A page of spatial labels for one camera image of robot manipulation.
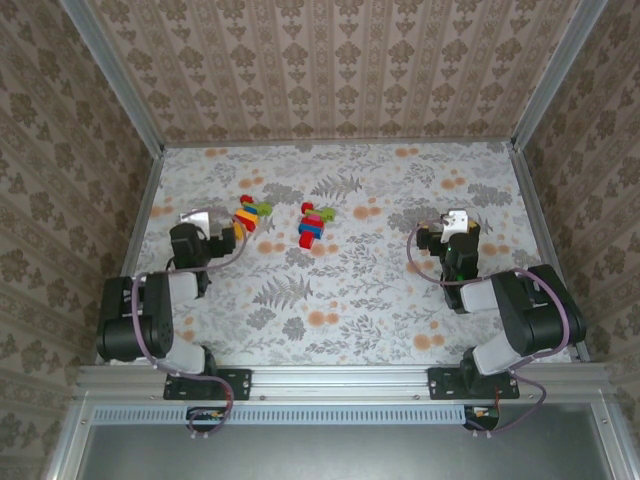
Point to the small orange lego brick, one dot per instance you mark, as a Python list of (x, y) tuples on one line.
[(239, 231)]

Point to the long red lego brick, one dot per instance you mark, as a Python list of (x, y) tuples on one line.
[(248, 223), (312, 223)]

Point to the long orange lego brick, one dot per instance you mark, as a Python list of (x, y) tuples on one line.
[(247, 215)]

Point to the small red lego brick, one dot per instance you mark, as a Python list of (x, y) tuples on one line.
[(246, 200), (308, 206), (306, 241)]

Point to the long green lego brick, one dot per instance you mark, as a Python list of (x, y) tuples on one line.
[(320, 214), (265, 209)]

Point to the small pink lego brick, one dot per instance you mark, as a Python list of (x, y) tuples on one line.
[(310, 218)]

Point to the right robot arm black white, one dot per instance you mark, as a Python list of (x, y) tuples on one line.
[(525, 310)]

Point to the floral patterned table cover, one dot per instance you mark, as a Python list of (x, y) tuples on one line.
[(400, 170)]

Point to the grey metal panel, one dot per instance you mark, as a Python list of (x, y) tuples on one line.
[(340, 455)]

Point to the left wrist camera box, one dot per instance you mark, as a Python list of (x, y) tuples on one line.
[(195, 219)]

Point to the aluminium table side rail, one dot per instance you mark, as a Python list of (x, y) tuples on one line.
[(155, 165), (531, 200)]

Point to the thin aluminium table rail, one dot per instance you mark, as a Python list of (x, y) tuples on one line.
[(340, 141)]

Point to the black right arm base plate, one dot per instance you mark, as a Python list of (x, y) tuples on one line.
[(442, 382)]

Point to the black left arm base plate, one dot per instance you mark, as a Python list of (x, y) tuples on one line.
[(240, 382)]

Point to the aluminium table edge rail wide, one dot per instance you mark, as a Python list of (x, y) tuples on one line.
[(340, 380)]

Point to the aluminium frame post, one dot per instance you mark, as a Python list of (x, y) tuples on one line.
[(555, 75), (114, 75)]

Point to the aluminium lower frame bar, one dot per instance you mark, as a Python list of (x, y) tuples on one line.
[(607, 450), (67, 440)]

